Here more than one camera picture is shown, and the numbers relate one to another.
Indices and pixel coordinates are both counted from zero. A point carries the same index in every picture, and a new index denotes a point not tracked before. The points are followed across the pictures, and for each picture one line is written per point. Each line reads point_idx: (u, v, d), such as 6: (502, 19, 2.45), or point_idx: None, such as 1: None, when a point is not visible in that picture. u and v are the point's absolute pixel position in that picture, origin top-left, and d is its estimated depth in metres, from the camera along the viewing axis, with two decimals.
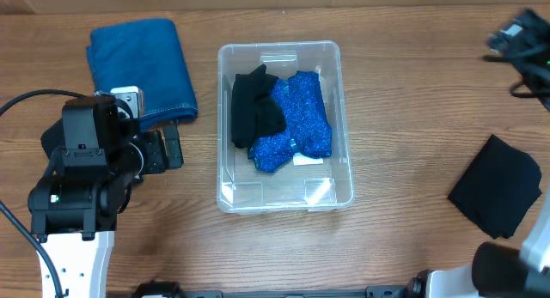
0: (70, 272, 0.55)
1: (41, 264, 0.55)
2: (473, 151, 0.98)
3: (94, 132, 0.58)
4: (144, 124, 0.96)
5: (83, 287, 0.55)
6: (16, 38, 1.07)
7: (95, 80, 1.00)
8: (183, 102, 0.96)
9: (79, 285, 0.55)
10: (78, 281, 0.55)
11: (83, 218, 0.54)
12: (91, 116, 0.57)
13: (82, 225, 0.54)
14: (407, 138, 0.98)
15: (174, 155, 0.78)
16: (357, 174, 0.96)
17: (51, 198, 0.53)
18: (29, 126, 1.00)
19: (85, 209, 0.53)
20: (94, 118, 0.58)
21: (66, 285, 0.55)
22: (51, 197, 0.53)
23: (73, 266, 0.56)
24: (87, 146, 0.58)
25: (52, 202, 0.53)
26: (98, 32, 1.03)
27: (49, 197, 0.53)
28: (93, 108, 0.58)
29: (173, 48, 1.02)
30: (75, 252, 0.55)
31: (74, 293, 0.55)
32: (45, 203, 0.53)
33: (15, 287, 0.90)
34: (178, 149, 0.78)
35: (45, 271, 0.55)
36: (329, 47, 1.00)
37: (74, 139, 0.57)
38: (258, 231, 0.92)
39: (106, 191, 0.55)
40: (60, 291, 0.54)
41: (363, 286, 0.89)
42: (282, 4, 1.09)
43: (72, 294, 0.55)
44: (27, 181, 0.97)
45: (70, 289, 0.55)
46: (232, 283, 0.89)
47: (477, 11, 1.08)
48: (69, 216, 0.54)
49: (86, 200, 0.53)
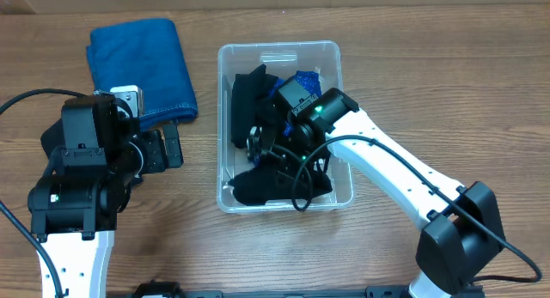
0: (70, 271, 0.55)
1: (41, 264, 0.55)
2: (473, 151, 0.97)
3: (94, 132, 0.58)
4: (144, 124, 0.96)
5: (83, 286, 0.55)
6: (16, 38, 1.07)
7: (95, 80, 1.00)
8: (183, 102, 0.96)
9: (79, 285, 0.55)
10: (79, 280, 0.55)
11: (83, 218, 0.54)
12: (91, 115, 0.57)
13: (82, 225, 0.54)
14: (408, 138, 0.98)
15: (174, 155, 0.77)
16: (357, 174, 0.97)
17: (51, 198, 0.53)
18: (30, 126, 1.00)
19: (85, 209, 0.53)
20: (94, 118, 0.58)
21: (67, 284, 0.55)
22: (50, 197, 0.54)
23: (74, 266, 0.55)
24: (87, 146, 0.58)
25: (52, 202, 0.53)
26: (98, 31, 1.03)
27: (49, 197, 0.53)
28: (93, 108, 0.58)
29: (173, 48, 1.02)
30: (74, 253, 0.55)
31: (74, 293, 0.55)
32: (45, 202, 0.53)
33: (15, 287, 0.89)
34: (178, 148, 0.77)
35: (45, 271, 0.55)
36: (329, 47, 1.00)
37: (74, 138, 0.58)
38: (258, 231, 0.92)
39: (106, 191, 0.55)
40: (60, 291, 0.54)
41: (363, 287, 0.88)
42: (282, 4, 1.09)
43: (72, 294, 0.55)
44: (27, 181, 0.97)
45: (71, 289, 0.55)
46: (232, 283, 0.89)
47: (476, 11, 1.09)
48: (69, 216, 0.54)
49: (86, 199, 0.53)
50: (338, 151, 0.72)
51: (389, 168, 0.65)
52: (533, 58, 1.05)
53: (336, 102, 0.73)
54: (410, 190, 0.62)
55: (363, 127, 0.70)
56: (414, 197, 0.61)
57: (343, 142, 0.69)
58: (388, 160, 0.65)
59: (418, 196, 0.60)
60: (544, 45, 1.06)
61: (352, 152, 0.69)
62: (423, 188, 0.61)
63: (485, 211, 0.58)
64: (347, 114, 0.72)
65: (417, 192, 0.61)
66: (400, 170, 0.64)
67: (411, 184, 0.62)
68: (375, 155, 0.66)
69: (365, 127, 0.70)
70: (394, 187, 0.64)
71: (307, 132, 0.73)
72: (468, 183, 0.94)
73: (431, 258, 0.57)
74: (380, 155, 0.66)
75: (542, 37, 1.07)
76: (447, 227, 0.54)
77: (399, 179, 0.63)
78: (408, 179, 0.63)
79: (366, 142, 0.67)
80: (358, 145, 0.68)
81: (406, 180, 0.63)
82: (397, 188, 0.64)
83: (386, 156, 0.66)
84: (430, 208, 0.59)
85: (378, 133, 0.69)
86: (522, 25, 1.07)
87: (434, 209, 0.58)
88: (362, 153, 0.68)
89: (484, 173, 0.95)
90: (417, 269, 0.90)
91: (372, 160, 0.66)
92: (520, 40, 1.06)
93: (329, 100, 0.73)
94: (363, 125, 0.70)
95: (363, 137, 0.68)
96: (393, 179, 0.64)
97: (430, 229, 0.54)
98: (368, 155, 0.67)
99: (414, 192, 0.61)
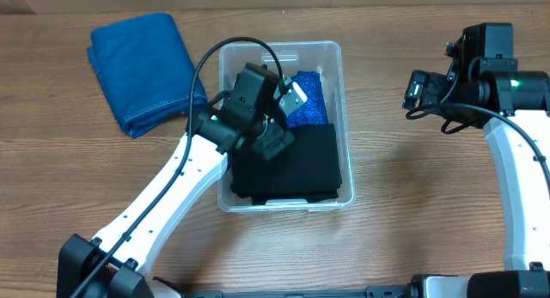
0: (193, 165, 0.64)
1: (202, 154, 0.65)
2: (473, 151, 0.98)
3: (256, 94, 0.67)
4: (157, 116, 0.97)
5: (194, 179, 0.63)
6: (16, 38, 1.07)
7: (102, 80, 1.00)
8: (193, 93, 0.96)
9: (194, 176, 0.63)
10: (125, 222, 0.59)
11: (223, 140, 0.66)
12: (261, 82, 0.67)
13: (219, 142, 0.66)
14: (407, 139, 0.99)
15: (223, 138, 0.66)
16: (357, 174, 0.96)
17: (211, 117, 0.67)
18: (29, 126, 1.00)
19: (229, 136, 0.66)
20: (262, 86, 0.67)
21: (121, 257, 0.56)
22: (210, 116, 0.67)
23: (198, 162, 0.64)
24: (245, 101, 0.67)
25: (210, 118, 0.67)
26: (98, 31, 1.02)
27: (210, 115, 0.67)
28: (265, 77, 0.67)
29: (175, 40, 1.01)
30: (195, 191, 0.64)
31: (186, 179, 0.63)
32: (206, 118, 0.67)
33: (15, 287, 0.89)
34: (225, 133, 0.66)
35: (191, 156, 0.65)
36: (331, 47, 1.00)
37: (241, 90, 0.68)
38: (258, 231, 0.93)
39: (243, 137, 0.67)
40: (180, 167, 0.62)
41: (363, 287, 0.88)
42: (282, 4, 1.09)
43: (184, 179, 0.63)
44: (26, 181, 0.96)
45: (143, 244, 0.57)
46: (232, 283, 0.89)
47: (476, 11, 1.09)
48: (214, 134, 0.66)
49: (233, 130, 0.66)
50: (499, 137, 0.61)
51: (532, 197, 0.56)
52: (534, 58, 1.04)
53: (426, 82, 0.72)
54: (177, 157, 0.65)
55: (544, 132, 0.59)
56: (177, 165, 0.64)
57: (506, 129, 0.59)
58: (536, 185, 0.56)
59: (182, 185, 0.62)
60: (546, 45, 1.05)
61: (508, 151, 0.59)
62: (541, 219, 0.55)
63: (540, 281, 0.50)
64: (540, 112, 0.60)
65: (543, 237, 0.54)
66: (540, 203, 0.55)
67: (203, 164, 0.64)
68: (527, 162, 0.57)
69: (539, 131, 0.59)
70: (177, 211, 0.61)
71: (483, 92, 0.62)
72: (468, 183, 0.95)
73: (487, 286, 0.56)
74: (209, 144, 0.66)
75: (543, 37, 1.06)
76: (528, 286, 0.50)
77: (180, 194, 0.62)
78: (158, 219, 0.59)
79: (532, 155, 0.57)
80: (524, 148, 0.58)
81: (190, 184, 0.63)
82: (153, 196, 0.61)
83: (537, 177, 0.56)
84: (538, 258, 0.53)
85: (541, 135, 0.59)
86: (521, 25, 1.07)
87: (542, 263, 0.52)
88: (512, 146, 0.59)
89: (482, 173, 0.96)
90: (417, 269, 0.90)
91: (520, 160, 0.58)
92: (520, 40, 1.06)
93: (533, 77, 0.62)
94: (543, 133, 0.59)
95: (526, 134, 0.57)
96: (168, 213, 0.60)
97: (528, 282, 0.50)
98: (516, 156, 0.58)
99: (530, 214, 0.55)
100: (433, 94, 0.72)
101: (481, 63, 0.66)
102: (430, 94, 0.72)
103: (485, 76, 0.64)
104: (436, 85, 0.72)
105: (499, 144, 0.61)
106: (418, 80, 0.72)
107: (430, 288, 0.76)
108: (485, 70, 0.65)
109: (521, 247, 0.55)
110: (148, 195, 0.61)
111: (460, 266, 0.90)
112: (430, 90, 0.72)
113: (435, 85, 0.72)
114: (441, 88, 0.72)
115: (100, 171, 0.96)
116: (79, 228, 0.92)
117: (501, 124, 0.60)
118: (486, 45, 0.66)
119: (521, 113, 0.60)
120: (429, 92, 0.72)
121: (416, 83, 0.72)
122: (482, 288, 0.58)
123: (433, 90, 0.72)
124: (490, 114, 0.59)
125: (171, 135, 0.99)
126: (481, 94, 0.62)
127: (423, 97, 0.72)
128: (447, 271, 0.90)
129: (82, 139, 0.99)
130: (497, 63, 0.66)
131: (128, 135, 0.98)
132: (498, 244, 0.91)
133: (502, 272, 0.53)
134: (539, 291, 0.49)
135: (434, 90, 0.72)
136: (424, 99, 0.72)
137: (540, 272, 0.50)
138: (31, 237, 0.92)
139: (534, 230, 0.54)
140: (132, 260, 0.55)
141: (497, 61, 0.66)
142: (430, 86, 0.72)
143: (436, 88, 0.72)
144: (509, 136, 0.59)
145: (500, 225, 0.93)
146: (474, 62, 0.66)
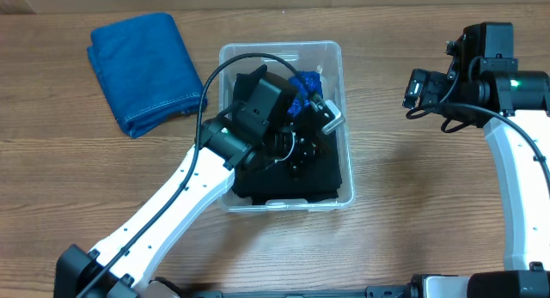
0: (199, 179, 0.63)
1: (209, 168, 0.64)
2: (473, 151, 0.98)
3: (270, 107, 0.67)
4: (156, 116, 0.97)
5: (198, 194, 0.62)
6: (16, 39, 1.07)
7: (102, 80, 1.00)
8: (193, 93, 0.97)
9: (198, 191, 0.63)
10: (125, 236, 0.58)
11: (232, 155, 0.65)
12: (277, 95, 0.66)
13: (229, 156, 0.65)
14: (407, 138, 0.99)
15: (233, 152, 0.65)
16: (357, 173, 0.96)
17: (223, 130, 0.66)
18: (29, 126, 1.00)
19: (238, 152, 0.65)
20: (278, 99, 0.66)
21: (119, 271, 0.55)
22: (222, 129, 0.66)
23: (204, 177, 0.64)
24: (259, 113, 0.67)
25: (222, 131, 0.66)
26: (98, 31, 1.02)
27: (222, 127, 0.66)
28: (283, 91, 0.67)
29: (175, 40, 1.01)
30: (198, 208, 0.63)
31: (190, 193, 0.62)
32: (217, 130, 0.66)
33: (15, 287, 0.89)
34: (235, 148, 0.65)
35: (197, 170, 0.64)
36: (331, 47, 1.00)
37: (254, 102, 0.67)
38: (258, 231, 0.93)
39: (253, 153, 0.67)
40: (185, 182, 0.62)
41: (363, 287, 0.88)
42: (282, 4, 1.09)
43: (188, 193, 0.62)
44: (26, 181, 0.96)
45: (140, 260, 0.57)
46: (232, 283, 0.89)
47: (476, 11, 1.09)
48: (223, 148, 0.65)
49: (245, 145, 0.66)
50: (499, 137, 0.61)
51: (531, 196, 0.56)
52: (534, 58, 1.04)
53: (425, 81, 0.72)
54: (183, 171, 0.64)
55: (543, 132, 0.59)
56: (181, 179, 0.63)
57: (505, 129, 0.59)
58: (536, 184, 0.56)
59: (185, 200, 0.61)
60: (546, 45, 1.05)
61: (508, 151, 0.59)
62: (541, 219, 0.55)
63: (539, 281, 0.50)
64: (540, 112, 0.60)
65: (543, 237, 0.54)
66: (540, 203, 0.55)
67: (208, 179, 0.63)
68: (527, 162, 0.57)
69: (538, 131, 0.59)
70: (179, 227, 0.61)
71: (483, 91, 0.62)
72: (468, 183, 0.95)
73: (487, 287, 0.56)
74: (216, 158, 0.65)
75: (543, 37, 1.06)
76: (528, 287, 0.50)
77: (183, 210, 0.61)
78: (158, 235, 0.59)
79: (532, 155, 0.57)
80: (524, 148, 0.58)
81: (193, 198, 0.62)
82: (155, 210, 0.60)
83: (536, 177, 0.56)
84: (538, 258, 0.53)
85: (541, 135, 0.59)
86: (522, 25, 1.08)
87: (542, 263, 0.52)
88: (512, 146, 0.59)
89: (482, 173, 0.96)
90: (417, 269, 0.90)
91: (519, 160, 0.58)
92: (521, 40, 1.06)
93: (533, 77, 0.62)
94: (543, 132, 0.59)
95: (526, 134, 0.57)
96: (168, 229, 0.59)
97: (528, 282, 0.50)
98: (516, 155, 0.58)
99: (530, 215, 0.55)
100: (433, 94, 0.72)
101: (481, 63, 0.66)
102: (430, 93, 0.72)
103: (485, 76, 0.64)
104: (436, 84, 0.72)
105: (499, 143, 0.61)
106: (418, 79, 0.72)
107: (431, 288, 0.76)
108: (485, 70, 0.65)
109: (520, 247, 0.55)
110: (150, 208, 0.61)
111: (460, 266, 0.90)
112: (430, 89, 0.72)
113: (435, 84, 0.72)
114: (441, 88, 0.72)
115: (100, 171, 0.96)
116: (79, 228, 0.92)
117: (501, 124, 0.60)
118: (486, 45, 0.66)
119: (521, 113, 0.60)
120: (429, 91, 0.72)
121: (416, 82, 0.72)
122: (482, 288, 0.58)
123: (433, 89, 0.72)
124: (489, 114, 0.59)
125: (171, 135, 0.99)
126: (481, 94, 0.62)
127: (423, 96, 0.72)
128: (447, 271, 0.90)
129: (82, 138, 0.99)
130: (497, 63, 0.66)
131: (128, 135, 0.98)
132: (498, 244, 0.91)
133: (502, 272, 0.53)
134: (539, 291, 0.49)
135: (434, 88, 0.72)
136: (424, 98, 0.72)
137: (539, 273, 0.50)
138: (31, 237, 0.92)
139: (535, 230, 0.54)
140: (128, 276, 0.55)
141: (497, 60, 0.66)
142: (430, 85, 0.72)
143: (436, 87, 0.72)
144: (509, 136, 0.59)
145: (500, 225, 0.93)
146: (474, 61, 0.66)
